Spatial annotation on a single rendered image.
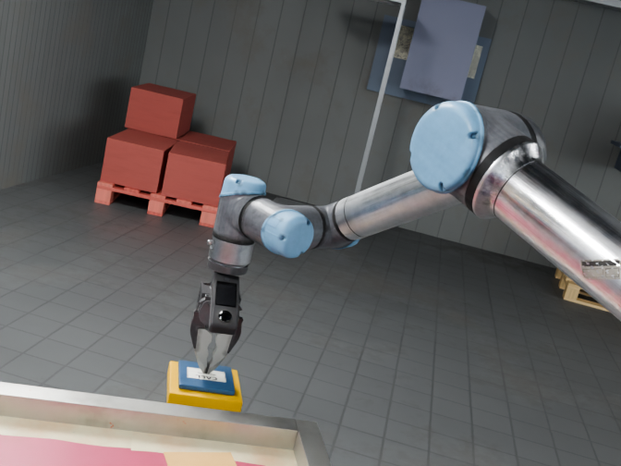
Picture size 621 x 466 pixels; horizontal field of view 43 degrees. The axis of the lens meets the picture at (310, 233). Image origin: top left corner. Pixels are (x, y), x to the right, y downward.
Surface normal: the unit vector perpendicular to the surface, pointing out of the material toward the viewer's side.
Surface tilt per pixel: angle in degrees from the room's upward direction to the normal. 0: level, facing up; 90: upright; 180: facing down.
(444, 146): 87
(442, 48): 90
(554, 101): 90
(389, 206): 107
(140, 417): 90
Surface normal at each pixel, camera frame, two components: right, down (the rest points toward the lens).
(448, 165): -0.78, -0.07
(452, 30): -0.17, 0.20
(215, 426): 0.16, 0.28
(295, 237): 0.66, 0.33
